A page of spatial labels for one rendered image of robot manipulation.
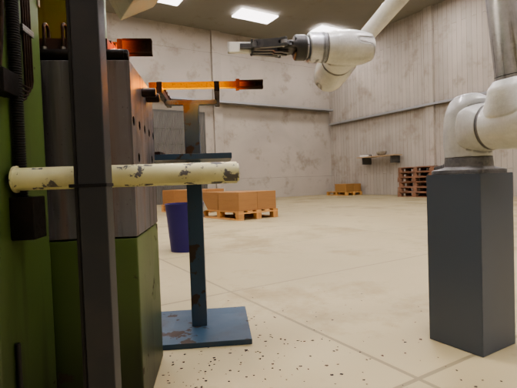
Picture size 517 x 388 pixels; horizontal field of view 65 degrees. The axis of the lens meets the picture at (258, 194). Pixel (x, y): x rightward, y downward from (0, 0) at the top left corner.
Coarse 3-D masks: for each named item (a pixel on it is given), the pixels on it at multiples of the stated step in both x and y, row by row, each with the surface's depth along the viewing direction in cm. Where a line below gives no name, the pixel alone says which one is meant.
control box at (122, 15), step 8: (112, 0) 76; (120, 0) 74; (128, 0) 72; (136, 0) 71; (144, 0) 74; (152, 0) 77; (120, 8) 76; (128, 8) 74; (136, 8) 77; (144, 8) 80; (120, 16) 78; (128, 16) 79
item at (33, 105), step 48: (0, 96) 78; (0, 144) 77; (0, 192) 76; (0, 240) 76; (48, 240) 98; (0, 288) 75; (48, 288) 97; (0, 336) 74; (48, 336) 96; (0, 384) 74; (48, 384) 95
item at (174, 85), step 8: (240, 80) 154; (248, 80) 154; (256, 80) 154; (168, 88) 152; (176, 88) 152; (184, 88) 153; (192, 88) 153; (200, 88) 154; (208, 88) 154; (224, 88) 155; (232, 88) 155; (240, 88) 154; (248, 88) 155; (256, 88) 155
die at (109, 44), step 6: (48, 42) 103; (54, 42) 103; (60, 42) 104; (66, 42) 104; (108, 42) 106; (48, 48) 103; (54, 48) 103; (60, 48) 104; (66, 48) 104; (108, 48) 106; (114, 48) 112
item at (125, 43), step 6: (114, 42) 116; (120, 42) 115; (126, 42) 117; (132, 42) 117; (138, 42) 117; (144, 42) 117; (150, 42) 118; (120, 48) 115; (126, 48) 117; (132, 48) 117; (138, 48) 117; (144, 48) 117; (150, 48) 118; (132, 54) 117; (138, 54) 117; (144, 54) 117; (150, 54) 117
